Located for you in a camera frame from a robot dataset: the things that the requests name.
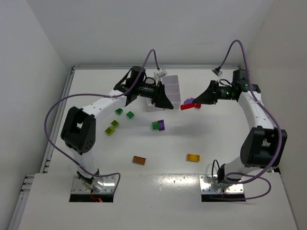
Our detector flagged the lavender curved lego brick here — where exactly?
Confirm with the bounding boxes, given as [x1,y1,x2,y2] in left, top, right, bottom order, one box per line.
[183,98,194,105]

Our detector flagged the long red lego brick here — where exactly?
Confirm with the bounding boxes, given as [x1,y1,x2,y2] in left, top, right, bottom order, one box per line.
[180,103,201,110]

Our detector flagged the dark green lego brick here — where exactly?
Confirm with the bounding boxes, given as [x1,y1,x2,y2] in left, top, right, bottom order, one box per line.
[126,111,134,119]
[115,108,123,115]

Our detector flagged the lime green lego brick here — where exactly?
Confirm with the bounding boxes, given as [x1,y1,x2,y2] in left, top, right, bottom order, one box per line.
[111,120,119,128]

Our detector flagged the yellow lego brick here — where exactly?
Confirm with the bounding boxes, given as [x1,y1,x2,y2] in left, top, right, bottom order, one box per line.
[186,154,200,162]

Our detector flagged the brown lego plate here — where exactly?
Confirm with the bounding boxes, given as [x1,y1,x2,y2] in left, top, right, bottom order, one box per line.
[132,156,146,165]

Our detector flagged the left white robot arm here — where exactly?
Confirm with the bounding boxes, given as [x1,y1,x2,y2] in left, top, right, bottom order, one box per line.
[60,66,174,185]

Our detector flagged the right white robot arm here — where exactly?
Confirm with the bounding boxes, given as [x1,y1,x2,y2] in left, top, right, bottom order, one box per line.
[193,69,287,183]

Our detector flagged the left white compartment tray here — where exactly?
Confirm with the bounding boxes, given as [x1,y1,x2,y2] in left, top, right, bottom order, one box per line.
[146,98,165,112]

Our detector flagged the white compartment tray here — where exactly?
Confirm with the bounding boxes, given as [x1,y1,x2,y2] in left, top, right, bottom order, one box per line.
[161,75,181,109]
[146,98,165,112]

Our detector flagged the right white compartment tray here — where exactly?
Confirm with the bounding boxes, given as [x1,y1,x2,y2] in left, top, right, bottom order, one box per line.
[161,75,181,109]

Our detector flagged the purple lego plate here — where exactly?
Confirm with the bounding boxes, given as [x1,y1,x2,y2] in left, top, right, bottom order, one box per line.
[158,120,165,131]

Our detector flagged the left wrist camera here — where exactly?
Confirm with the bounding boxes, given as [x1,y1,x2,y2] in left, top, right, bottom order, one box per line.
[154,69,167,82]

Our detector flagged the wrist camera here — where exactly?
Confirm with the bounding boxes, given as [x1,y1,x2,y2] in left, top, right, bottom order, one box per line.
[212,67,223,78]
[154,69,167,82]

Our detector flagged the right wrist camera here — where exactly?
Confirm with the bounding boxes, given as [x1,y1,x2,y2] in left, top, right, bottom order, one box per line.
[212,67,223,78]

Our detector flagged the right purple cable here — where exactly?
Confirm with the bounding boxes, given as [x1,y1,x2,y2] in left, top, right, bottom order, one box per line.
[215,39,281,200]

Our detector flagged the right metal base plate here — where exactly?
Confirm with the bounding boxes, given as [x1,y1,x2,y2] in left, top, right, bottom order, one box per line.
[199,174,244,195]

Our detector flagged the metal base plate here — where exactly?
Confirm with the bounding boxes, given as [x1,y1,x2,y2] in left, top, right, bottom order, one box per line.
[199,174,244,195]
[71,175,116,195]

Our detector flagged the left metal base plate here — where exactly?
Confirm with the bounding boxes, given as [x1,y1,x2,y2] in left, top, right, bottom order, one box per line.
[71,175,116,195]

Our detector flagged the red wires under table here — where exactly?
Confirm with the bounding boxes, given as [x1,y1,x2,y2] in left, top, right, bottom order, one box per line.
[90,191,104,203]

